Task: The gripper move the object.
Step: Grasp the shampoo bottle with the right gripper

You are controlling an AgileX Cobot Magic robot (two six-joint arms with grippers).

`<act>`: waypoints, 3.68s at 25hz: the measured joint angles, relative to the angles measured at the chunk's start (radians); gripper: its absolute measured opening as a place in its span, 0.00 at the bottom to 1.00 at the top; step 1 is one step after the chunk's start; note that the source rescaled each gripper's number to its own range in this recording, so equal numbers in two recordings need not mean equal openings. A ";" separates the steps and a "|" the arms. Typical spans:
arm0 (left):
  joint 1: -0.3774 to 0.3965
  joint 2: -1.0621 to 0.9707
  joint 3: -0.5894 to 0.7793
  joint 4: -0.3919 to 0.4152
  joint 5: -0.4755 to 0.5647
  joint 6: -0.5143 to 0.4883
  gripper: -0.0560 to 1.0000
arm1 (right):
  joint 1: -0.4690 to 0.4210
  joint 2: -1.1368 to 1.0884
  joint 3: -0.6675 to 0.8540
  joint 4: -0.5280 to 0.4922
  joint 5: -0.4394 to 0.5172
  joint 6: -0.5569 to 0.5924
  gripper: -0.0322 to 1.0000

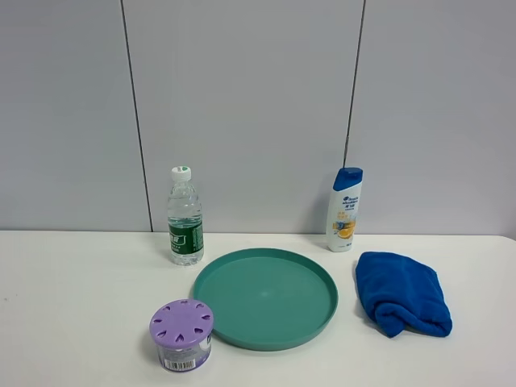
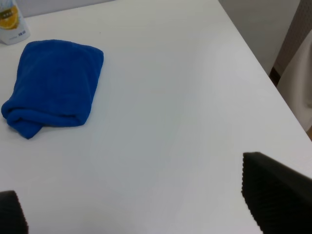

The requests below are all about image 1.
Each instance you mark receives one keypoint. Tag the white blue shampoo bottle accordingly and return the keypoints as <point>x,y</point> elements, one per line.
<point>343,209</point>

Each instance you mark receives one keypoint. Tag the clear water bottle green label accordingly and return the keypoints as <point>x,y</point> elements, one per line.
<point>185,219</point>

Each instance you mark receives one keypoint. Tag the teal round plastic tray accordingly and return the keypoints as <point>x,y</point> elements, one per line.
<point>267,299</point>

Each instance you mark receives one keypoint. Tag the purple lid air freshener jar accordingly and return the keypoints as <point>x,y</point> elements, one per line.
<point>181,331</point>

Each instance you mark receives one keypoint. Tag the blue folded towel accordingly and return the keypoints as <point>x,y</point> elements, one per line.
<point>398,292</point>

